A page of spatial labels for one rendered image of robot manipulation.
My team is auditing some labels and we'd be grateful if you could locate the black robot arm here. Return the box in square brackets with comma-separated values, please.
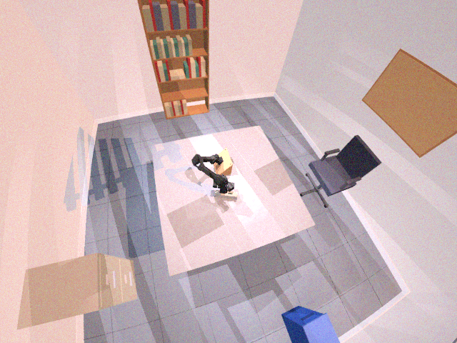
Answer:
[191, 154, 234, 194]

